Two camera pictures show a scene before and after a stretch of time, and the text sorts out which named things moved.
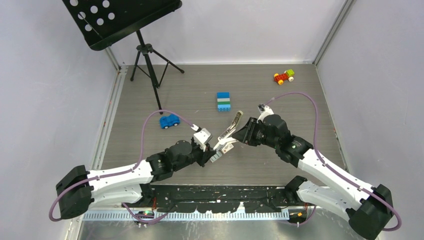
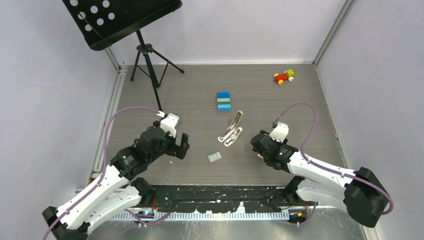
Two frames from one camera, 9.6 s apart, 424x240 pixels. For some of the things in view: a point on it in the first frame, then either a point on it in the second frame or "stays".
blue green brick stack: (223, 102) stays
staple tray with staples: (215, 156) stays
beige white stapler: (228, 132) stays
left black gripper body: (202, 155) → (169, 146)
